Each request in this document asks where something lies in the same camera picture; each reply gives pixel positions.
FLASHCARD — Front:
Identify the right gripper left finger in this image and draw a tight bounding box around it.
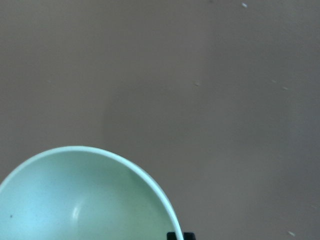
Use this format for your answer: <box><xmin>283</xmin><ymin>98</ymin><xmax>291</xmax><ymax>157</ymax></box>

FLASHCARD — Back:
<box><xmin>166</xmin><ymin>232</ymin><xmax>177</xmax><ymax>240</ymax></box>

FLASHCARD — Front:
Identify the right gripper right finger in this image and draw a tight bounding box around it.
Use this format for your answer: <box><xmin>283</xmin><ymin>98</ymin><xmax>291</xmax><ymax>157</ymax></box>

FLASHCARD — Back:
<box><xmin>183</xmin><ymin>232</ymin><xmax>196</xmax><ymax>240</ymax></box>

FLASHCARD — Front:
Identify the light green bowl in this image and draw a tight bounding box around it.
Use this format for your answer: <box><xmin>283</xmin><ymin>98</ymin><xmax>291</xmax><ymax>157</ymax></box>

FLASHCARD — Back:
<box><xmin>0</xmin><ymin>146</ymin><xmax>183</xmax><ymax>240</ymax></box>

